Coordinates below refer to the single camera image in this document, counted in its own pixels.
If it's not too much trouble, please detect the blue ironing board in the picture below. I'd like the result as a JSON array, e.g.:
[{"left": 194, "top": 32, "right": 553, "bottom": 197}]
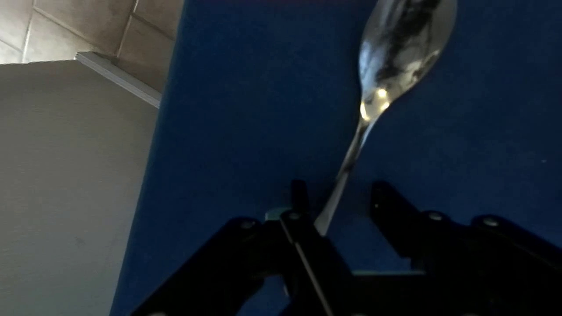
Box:
[{"left": 108, "top": 0, "right": 562, "bottom": 316}]

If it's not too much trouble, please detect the white baseboard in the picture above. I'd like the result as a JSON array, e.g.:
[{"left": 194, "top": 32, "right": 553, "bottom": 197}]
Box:
[{"left": 75, "top": 52, "right": 163, "bottom": 111}]

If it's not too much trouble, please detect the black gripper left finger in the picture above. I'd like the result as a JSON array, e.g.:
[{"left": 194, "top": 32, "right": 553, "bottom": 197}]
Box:
[{"left": 129, "top": 178, "right": 354, "bottom": 316}]

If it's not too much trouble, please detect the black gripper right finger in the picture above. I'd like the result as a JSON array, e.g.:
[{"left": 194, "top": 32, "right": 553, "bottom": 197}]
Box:
[{"left": 349, "top": 182, "right": 562, "bottom": 316}]

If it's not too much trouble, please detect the silver spoon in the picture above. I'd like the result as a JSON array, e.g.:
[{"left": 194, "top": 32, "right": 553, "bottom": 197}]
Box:
[{"left": 312, "top": 0, "right": 460, "bottom": 240}]

